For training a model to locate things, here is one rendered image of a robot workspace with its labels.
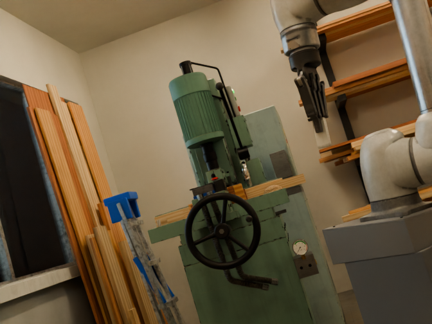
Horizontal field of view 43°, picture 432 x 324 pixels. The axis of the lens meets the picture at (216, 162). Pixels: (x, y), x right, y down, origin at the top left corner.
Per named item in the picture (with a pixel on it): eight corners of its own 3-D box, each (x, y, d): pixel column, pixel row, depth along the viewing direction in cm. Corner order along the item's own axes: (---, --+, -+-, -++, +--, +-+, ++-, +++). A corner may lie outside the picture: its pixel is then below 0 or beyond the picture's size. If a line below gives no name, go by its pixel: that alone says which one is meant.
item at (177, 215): (157, 228, 243) (153, 217, 244) (158, 227, 245) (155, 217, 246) (285, 188, 237) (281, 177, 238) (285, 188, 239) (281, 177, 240)
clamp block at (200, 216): (196, 222, 214) (189, 200, 215) (202, 221, 227) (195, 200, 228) (232, 211, 212) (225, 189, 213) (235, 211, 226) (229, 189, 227)
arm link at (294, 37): (273, 34, 132) (278, 57, 131) (306, 20, 127) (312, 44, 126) (290, 40, 139) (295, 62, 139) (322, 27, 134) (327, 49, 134)
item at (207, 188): (193, 199, 216) (189, 186, 216) (198, 199, 227) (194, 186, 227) (225, 189, 214) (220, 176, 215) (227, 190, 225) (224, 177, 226)
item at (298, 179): (185, 219, 240) (182, 210, 240) (186, 219, 242) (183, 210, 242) (306, 182, 234) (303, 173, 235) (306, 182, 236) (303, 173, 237)
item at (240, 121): (236, 149, 257) (226, 119, 259) (237, 151, 266) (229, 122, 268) (252, 144, 256) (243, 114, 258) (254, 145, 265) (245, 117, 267)
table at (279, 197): (144, 246, 216) (140, 231, 217) (162, 240, 246) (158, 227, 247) (290, 201, 210) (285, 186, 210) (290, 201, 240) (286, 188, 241)
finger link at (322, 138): (324, 117, 130) (323, 117, 129) (330, 145, 129) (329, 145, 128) (312, 120, 131) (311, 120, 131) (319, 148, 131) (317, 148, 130)
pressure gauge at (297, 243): (296, 261, 211) (290, 242, 212) (296, 261, 215) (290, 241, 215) (312, 257, 210) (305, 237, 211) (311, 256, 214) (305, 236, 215)
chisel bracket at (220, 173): (210, 190, 235) (205, 171, 236) (215, 191, 249) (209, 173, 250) (227, 186, 234) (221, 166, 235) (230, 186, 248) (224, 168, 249)
